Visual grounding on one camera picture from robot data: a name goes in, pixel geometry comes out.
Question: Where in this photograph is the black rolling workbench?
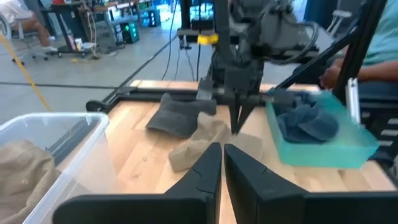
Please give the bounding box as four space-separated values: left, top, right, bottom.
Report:
40 0 103 59

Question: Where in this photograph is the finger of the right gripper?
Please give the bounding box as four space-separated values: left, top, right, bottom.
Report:
238 103 254 134
229 94 241 135

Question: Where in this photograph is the black cap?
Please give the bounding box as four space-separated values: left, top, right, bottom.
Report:
145 92 218 139

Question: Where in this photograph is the clear plastic bin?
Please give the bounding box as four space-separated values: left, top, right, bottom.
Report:
0 111 109 224

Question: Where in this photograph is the blue denim cap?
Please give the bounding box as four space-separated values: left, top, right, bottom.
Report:
292 90 320 110
275 102 340 144

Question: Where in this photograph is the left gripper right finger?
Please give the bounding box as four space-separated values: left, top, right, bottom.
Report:
223 143 398 224

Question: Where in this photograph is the yellow cable tag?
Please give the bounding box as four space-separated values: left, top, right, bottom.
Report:
197 33 220 45

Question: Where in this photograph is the person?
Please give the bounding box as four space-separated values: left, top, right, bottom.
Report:
319 0 398 94
0 0 58 52

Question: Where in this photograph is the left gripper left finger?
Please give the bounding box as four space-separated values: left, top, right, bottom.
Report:
52 142 223 224

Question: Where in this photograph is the beige cap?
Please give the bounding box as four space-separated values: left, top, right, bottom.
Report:
167 111 265 172
0 139 62 224

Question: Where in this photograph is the silver aluminium bracket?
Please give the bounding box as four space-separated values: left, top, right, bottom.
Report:
346 77 361 125

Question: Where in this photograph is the green plastic tray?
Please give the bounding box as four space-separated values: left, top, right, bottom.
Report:
264 88 381 169

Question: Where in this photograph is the yellow floor cable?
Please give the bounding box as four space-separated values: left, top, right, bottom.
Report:
0 30 52 112

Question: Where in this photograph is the computer with green lights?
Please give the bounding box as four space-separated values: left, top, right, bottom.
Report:
119 21 141 44

